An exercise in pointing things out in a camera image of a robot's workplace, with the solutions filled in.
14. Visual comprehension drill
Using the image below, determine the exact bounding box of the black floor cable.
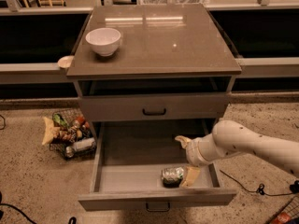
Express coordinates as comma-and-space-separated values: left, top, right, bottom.
0, 190, 78, 224
219, 169, 299, 198

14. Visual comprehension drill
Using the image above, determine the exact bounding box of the clear plastic bottle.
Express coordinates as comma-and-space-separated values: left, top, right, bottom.
72, 138, 95, 152

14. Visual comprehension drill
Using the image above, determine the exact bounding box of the grey drawer cabinet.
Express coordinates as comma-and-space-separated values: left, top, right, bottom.
65, 3, 243, 133

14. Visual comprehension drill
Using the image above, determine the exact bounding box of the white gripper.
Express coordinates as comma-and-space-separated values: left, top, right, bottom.
175, 134, 218, 188

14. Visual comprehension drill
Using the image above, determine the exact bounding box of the open grey middle drawer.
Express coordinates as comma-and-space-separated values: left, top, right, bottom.
78, 119, 236, 212

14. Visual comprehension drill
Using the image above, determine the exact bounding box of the red can in corner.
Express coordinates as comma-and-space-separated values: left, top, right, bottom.
270, 212, 292, 224

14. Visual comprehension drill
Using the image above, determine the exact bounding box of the silver green 7up can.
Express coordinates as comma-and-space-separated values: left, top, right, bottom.
161, 167, 185, 188

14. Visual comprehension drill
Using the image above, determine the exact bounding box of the black floor cable left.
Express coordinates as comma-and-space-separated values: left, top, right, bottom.
0, 190, 78, 224

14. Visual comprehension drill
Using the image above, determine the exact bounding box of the closed grey top drawer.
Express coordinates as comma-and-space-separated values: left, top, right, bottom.
78, 93, 229, 122

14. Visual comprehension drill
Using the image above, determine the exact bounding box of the wire basket bottom right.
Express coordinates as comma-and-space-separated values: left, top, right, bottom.
266, 196, 299, 224

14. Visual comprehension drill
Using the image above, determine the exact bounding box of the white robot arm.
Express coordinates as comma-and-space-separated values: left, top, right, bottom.
175, 120, 299, 177

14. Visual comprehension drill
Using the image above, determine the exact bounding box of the white ceramic bowl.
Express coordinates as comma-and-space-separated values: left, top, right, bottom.
85, 28, 121, 57

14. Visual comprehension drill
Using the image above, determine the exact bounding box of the black wire basket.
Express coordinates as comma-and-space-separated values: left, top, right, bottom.
49, 108, 96, 160

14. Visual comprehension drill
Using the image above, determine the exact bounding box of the black floor cable right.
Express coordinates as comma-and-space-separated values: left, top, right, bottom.
219, 169, 299, 198

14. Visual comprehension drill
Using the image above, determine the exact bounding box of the yellow chip bag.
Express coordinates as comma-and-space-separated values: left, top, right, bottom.
42, 117, 60, 146

